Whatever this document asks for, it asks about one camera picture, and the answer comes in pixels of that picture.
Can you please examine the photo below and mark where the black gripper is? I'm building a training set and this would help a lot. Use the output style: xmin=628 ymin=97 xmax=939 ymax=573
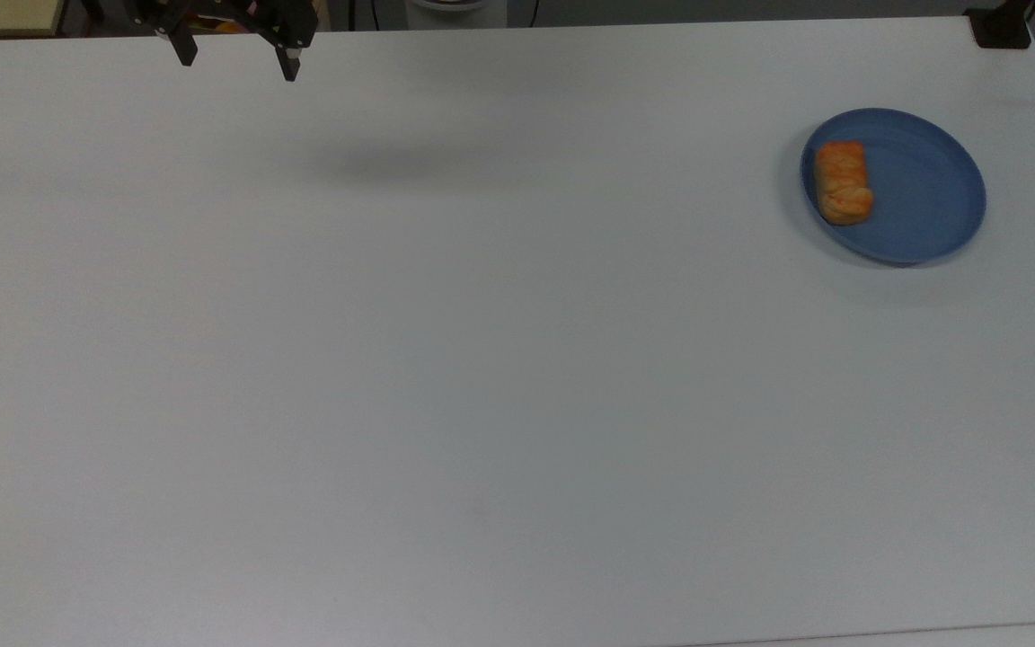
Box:
xmin=127 ymin=0 xmax=319 ymax=84

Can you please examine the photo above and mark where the black table clamp block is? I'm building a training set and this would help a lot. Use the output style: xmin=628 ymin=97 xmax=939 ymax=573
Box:
xmin=965 ymin=0 xmax=1034 ymax=50

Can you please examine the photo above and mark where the round blue plate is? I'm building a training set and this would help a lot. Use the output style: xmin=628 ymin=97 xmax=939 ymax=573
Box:
xmin=799 ymin=108 xmax=987 ymax=268

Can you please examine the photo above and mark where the orange glazed bread roll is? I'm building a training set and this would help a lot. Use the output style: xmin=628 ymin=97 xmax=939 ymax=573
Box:
xmin=814 ymin=139 xmax=875 ymax=226

